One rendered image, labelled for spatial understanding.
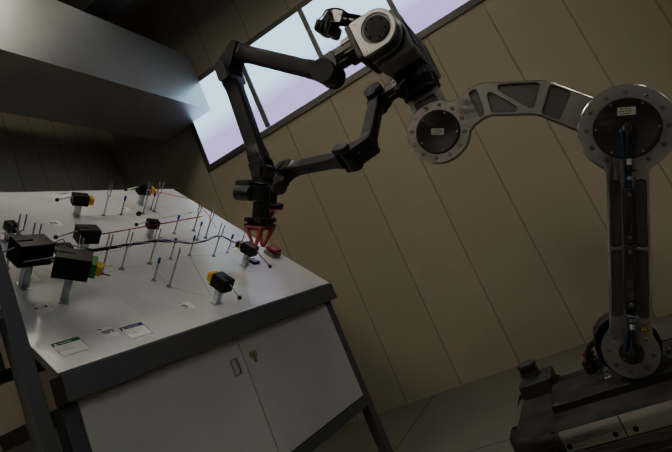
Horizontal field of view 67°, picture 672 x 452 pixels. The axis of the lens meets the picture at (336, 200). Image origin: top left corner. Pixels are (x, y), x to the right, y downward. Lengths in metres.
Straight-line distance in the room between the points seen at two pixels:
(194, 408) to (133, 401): 0.19
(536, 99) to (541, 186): 1.77
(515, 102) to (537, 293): 1.95
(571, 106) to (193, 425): 1.39
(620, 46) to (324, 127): 1.94
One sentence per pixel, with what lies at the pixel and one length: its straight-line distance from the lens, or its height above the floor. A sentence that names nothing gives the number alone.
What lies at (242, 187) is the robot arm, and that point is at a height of 1.24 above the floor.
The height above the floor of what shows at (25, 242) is 1.24.
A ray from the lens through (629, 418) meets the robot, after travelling 1.53.
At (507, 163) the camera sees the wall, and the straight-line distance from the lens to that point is 3.40.
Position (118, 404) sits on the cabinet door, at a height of 0.75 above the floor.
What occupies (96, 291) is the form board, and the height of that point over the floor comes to 1.08.
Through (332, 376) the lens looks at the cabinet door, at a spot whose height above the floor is 0.53.
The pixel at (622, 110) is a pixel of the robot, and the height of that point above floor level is 0.93.
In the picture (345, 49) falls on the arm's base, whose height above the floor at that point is 1.45.
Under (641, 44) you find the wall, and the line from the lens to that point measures 3.53.
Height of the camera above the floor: 0.75
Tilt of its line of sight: 11 degrees up
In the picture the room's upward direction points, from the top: 24 degrees counter-clockwise
